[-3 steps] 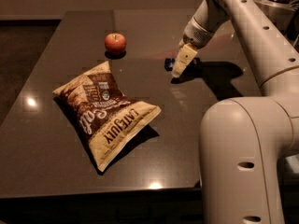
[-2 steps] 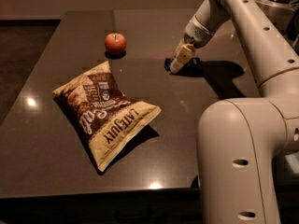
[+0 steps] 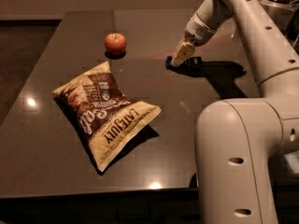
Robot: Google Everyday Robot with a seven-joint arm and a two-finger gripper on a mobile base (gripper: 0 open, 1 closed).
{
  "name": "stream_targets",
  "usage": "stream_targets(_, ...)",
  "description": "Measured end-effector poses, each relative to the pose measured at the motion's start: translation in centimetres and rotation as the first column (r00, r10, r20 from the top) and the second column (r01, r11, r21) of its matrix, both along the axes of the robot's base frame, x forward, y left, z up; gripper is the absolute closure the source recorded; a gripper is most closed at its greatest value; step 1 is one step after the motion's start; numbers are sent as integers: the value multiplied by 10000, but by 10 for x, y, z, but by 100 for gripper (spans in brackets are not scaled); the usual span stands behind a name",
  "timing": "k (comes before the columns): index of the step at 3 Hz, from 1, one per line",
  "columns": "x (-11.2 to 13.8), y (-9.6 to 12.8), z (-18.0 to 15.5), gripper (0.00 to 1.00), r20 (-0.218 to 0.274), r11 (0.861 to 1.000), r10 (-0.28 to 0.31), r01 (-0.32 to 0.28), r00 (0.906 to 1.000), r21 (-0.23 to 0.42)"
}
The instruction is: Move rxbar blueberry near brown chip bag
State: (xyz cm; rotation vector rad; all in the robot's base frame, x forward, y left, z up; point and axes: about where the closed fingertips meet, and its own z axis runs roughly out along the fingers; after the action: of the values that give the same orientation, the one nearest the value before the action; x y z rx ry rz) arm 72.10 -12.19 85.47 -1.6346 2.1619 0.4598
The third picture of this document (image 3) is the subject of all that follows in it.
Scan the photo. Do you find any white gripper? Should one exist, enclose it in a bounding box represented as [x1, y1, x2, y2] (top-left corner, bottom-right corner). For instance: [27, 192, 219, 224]
[170, 13, 216, 67]

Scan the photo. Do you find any brown chip bag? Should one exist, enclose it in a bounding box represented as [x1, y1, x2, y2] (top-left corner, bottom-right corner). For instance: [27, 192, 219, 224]
[53, 62, 161, 172]

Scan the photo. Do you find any steel box stand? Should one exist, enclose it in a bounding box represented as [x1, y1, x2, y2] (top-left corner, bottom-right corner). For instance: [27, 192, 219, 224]
[261, 0, 295, 32]

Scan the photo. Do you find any blue rxbar blueberry bar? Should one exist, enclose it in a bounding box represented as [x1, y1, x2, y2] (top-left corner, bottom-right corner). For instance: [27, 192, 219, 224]
[165, 56, 202, 69]

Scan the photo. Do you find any red apple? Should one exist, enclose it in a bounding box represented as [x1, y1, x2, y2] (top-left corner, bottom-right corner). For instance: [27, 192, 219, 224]
[105, 33, 127, 55]

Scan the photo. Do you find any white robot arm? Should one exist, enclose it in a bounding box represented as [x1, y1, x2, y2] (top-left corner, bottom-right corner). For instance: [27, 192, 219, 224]
[170, 0, 299, 224]

